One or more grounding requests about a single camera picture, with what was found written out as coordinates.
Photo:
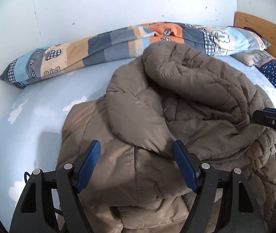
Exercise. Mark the wooden headboard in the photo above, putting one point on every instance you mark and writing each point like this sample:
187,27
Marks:
274,34

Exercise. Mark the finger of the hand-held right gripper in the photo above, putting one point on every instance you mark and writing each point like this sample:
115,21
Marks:
274,121

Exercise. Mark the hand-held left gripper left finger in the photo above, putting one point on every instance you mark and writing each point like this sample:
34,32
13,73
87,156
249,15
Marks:
89,165

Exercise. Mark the white grey printed pillow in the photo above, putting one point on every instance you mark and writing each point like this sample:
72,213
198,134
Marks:
262,58

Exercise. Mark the brown puffer coat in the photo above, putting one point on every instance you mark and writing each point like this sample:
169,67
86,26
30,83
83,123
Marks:
176,89

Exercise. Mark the patchwork cartoon quilt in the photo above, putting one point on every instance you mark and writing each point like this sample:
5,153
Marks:
103,43

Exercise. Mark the small beige pillow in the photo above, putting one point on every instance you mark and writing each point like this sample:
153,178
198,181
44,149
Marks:
243,58

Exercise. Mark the light blue bed sheet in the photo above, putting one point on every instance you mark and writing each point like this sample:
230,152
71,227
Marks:
31,126

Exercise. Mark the dark red cloth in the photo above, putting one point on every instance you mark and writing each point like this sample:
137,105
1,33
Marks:
252,30

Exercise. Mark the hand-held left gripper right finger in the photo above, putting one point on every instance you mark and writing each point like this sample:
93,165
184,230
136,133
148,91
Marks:
184,165

